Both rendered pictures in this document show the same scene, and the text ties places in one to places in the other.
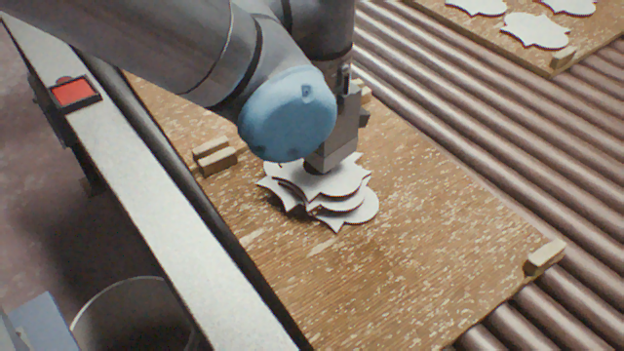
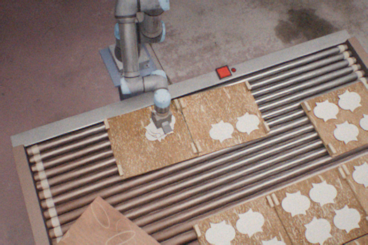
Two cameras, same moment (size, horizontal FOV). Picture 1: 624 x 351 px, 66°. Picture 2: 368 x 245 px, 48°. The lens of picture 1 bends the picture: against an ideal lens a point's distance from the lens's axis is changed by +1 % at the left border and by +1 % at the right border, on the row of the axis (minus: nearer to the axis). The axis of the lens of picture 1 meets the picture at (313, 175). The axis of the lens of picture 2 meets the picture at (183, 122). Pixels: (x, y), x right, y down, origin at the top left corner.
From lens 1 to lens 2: 186 cm
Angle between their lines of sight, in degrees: 51
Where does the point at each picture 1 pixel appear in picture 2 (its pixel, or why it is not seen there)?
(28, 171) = not seen: hidden behind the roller
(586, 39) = not seen: outside the picture
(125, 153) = (193, 85)
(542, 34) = (215, 234)
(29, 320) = (151, 68)
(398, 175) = (158, 150)
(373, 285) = (127, 131)
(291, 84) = (122, 82)
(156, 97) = (213, 93)
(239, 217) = not seen: hidden behind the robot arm
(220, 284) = (142, 102)
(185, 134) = (193, 99)
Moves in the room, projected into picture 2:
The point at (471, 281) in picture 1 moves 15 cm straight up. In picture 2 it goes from (121, 152) to (119, 141)
